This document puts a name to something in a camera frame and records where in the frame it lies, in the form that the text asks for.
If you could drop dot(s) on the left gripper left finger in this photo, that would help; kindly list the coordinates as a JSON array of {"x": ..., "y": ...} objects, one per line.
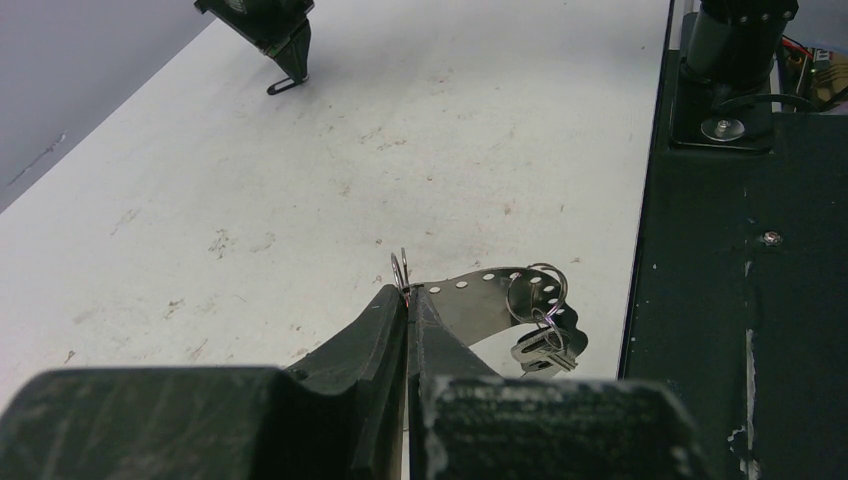
[{"x": 345, "y": 401}]

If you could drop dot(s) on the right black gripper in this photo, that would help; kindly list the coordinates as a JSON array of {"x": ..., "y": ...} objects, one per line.
[{"x": 278, "y": 28}]

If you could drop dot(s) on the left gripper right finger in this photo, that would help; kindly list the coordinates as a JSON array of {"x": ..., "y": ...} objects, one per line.
[{"x": 442, "y": 374}]

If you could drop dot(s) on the key with black tag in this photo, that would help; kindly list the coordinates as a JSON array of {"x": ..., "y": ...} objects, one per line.
[
  {"x": 284, "y": 85},
  {"x": 544, "y": 350}
]

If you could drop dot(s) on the grey key holder with rings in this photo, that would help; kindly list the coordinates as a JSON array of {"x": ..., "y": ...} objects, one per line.
[{"x": 490, "y": 309}]

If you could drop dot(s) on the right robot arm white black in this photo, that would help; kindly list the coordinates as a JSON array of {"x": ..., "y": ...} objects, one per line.
[{"x": 732, "y": 42}]

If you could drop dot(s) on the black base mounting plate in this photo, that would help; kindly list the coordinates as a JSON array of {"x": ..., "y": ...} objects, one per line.
[{"x": 738, "y": 303}]

